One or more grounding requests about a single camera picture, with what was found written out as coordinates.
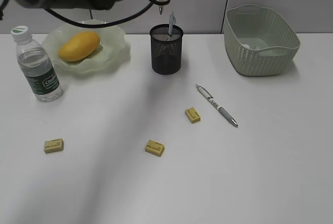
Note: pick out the blue grey ballpoint pen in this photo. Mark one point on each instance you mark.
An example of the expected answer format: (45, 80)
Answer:
(172, 21)

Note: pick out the yellow mango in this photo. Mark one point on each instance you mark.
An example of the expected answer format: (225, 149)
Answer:
(79, 46)

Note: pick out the clear water bottle green label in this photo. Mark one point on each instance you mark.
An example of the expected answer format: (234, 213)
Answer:
(36, 65)

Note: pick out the white waste paper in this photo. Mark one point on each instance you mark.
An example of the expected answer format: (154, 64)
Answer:
(251, 47)

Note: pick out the beige grip ballpoint pen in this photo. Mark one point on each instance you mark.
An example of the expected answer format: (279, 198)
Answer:
(161, 7)

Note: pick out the frosted green wavy plate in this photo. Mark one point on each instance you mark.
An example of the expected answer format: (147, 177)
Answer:
(111, 52)

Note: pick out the black mesh pen holder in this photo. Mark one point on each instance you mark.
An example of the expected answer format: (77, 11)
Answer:
(166, 51)

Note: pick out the grey grip pen middle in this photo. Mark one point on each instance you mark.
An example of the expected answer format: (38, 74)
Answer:
(219, 108)

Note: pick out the yellow eraser right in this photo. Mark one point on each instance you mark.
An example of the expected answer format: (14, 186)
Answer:
(192, 115)

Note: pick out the yellow eraser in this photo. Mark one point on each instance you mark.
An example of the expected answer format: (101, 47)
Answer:
(192, 115)
(154, 148)
(52, 146)

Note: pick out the pale green woven basket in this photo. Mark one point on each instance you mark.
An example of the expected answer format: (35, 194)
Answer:
(259, 26)

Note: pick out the yellow eraser centre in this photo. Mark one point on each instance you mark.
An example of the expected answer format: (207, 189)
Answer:
(154, 148)

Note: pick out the yellow eraser left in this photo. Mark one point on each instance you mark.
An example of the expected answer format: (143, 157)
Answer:
(52, 146)

